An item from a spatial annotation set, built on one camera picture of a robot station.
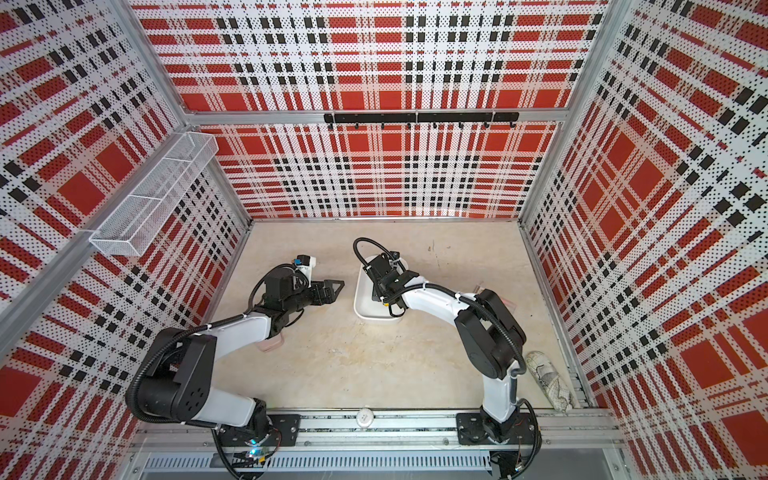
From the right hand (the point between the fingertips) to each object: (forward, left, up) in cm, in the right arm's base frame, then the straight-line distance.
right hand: (385, 291), depth 91 cm
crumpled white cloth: (-26, -45, -5) cm, 53 cm away
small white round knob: (-33, +5, -6) cm, 34 cm away
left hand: (0, +16, +2) cm, 16 cm away
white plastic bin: (-1, +7, -8) cm, 11 cm away
